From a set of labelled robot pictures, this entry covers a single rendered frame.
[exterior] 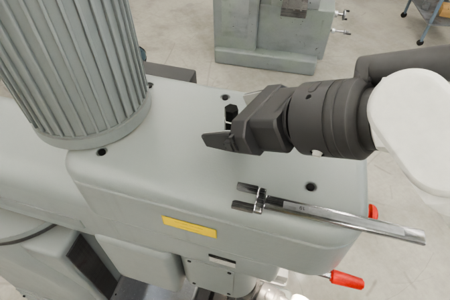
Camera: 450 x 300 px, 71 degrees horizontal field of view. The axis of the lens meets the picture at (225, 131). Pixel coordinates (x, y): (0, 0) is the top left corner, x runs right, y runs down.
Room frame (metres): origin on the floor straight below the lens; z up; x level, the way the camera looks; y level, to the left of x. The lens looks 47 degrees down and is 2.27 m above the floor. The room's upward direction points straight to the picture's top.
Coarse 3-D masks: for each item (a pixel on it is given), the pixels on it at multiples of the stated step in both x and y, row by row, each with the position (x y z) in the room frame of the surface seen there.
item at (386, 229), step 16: (256, 192) 0.23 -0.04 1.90; (240, 208) 0.21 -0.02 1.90; (256, 208) 0.21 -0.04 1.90; (272, 208) 0.21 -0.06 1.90; (288, 208) 0.21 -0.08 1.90; (304, 208) 0.21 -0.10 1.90; (320, 208) 0.21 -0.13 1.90; (336, 224) 0.19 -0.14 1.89; (352, 224) 0.18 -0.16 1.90; (368, 224) 0.18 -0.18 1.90; (384, 224) 0.18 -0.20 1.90; (416, 240) 0.16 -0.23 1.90
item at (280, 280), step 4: (280, 268) 0.44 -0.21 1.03; (280, 272) 0.42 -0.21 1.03; (284, 272) 0.42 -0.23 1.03; (288, 272) 0.42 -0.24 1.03; (280, 276) 0.41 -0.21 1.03; (284, 276) 0.41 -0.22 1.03; (260, 280) 0.41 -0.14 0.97; (276, 280) 0.41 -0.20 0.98; (280, 280) 0.40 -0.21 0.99; (284, 280) 0.40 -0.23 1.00; (272, 284) 0.40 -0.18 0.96; (276, 284) 0.39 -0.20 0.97; (280, 284) 0.39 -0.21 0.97; (284, 284) 0.39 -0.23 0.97
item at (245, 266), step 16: (128, 224) 0.27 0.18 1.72; (144, 240) 0.27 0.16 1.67; (160, 240) 0.25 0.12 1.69; (176, 240) 0.24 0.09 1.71; (192, 256) 0.24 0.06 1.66; (208, 256) 0.23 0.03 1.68; (224, 256) 0.22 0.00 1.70; (240, 256) 0.21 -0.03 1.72; (240, 272) 0.21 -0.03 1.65; (256, 272) 0.20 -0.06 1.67; (272, 272) 0.20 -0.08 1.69
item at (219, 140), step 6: (210, 132) 0.29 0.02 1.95; (216, 132) 0.29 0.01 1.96; (222, 132) 0.28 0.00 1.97; (228, 132) 0.27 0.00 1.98; (204, 138) 0.29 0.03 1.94; (210, 138) 0.28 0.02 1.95; (216, 138) 0.28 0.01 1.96; (222, 138) 0.27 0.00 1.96; (210, 144) 0.29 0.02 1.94; (216, 144) 0.28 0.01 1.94; (222, 144) 0.27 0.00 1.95; (228, 144) 0.26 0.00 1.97; (228, 150) 0.26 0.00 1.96
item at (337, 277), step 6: (336, 270) 0.19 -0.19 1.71; (324, 276) 0.19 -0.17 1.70; (330, 276) 0.18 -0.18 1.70; (336, 276) 0.18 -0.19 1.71; (342, 276) 0.18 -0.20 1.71; (348, 276) 0.18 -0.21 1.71; (354, 276) 0.18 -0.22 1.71; (336, 282) 0.18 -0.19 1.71; (342, 282) 0.17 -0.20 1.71; (348, 282) 0.17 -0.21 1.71; (354, 282) 0.17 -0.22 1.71; (360, 282) 0.17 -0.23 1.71; (354, 288) 0.17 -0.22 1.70; (360, 288) 0.17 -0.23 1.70
